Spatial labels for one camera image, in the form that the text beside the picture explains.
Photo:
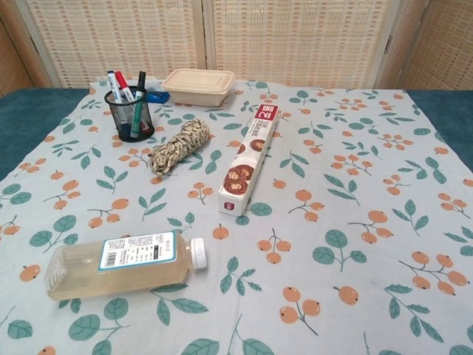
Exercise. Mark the green marker pen black cap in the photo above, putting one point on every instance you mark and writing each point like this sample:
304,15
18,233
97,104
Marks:
139,100

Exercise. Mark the black mesh pen holder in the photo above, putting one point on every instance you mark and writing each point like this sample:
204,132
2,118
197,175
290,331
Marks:
127,118

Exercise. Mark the red cap marker pen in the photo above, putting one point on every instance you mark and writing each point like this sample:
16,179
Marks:
123,87

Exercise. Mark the blue cap marker pen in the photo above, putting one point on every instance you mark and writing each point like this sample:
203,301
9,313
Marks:
114,87

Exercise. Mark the long white red foil box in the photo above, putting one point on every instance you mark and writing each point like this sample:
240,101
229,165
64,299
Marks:
251,155

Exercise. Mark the floral print tablecloth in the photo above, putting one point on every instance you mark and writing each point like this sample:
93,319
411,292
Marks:
314,222

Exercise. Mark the beige lidded food container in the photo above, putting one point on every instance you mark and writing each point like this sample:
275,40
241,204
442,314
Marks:
199,87

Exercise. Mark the blue plastic wrapper pack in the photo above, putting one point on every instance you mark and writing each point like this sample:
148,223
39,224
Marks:
159,97

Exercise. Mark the clear plastic drink bottle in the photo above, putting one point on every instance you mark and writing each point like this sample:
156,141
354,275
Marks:
122,264

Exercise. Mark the woven folding screen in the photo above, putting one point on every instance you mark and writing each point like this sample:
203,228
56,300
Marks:
295,37

